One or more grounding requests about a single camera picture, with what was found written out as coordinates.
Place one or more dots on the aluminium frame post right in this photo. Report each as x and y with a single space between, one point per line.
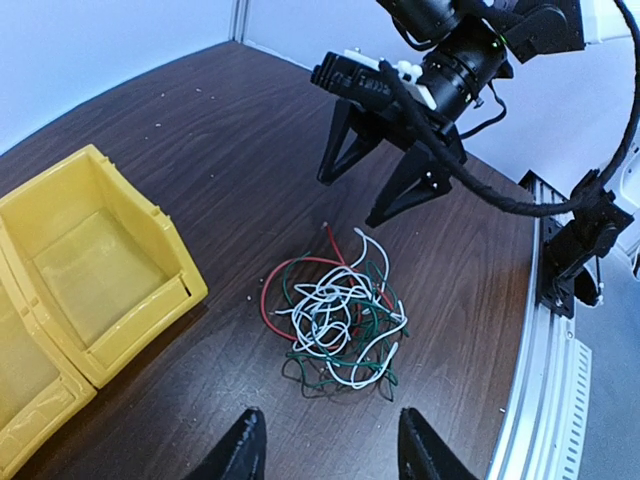
239 20

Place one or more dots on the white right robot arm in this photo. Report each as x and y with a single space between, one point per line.
529 29

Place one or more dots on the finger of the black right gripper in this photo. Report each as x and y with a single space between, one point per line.
418 178
353 134

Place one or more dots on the yellow bin right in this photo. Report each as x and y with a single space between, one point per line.
103 269

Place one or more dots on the yellow bin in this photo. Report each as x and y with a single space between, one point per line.
103 269
40 389

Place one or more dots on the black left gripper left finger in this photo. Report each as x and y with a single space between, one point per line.
240 453

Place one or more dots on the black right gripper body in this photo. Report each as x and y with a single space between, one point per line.
455 72

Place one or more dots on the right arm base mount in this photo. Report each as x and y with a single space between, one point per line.
565 250

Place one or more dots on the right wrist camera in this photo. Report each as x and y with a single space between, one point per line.
357 78

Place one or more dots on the yellow bin middle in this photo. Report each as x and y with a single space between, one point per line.
40 389

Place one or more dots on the aluminium front rail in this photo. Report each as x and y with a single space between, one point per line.
544 426

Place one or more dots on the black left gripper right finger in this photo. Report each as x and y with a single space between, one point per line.
423 454

